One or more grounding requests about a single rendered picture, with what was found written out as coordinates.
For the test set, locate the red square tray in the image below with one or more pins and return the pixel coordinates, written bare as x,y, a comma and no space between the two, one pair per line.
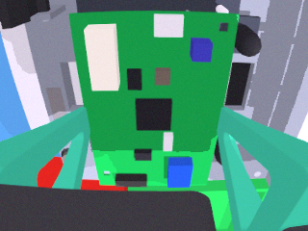
49,173

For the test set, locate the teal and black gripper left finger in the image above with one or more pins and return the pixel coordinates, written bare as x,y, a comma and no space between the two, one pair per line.
24,155

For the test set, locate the green bin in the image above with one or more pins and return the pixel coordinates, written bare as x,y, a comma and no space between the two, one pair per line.
217,192

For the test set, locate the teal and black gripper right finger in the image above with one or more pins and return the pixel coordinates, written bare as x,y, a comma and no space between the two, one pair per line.
285,158

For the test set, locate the green circuit board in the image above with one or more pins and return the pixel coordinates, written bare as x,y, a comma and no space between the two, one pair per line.
153,83

